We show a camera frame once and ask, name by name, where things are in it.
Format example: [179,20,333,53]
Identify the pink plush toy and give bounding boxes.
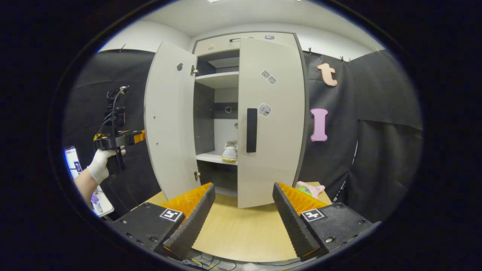
[295,181,326,199]

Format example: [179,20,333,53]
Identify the grey cabinet door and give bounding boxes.
[144,41,200,200]
[237,37,306,209]

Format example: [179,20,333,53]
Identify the computer monitor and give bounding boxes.
[64,146,83,180]

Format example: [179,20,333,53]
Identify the white side table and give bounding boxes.
[90,184,114,218]

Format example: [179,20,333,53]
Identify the grey shoe cabinet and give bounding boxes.
[192,31,310,207]

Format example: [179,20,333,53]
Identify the white shoe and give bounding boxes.
[221,141,238,163]

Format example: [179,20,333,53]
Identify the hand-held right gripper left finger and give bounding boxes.
[111,183,216,261]

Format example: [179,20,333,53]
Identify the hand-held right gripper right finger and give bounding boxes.
[272,182,373,262]

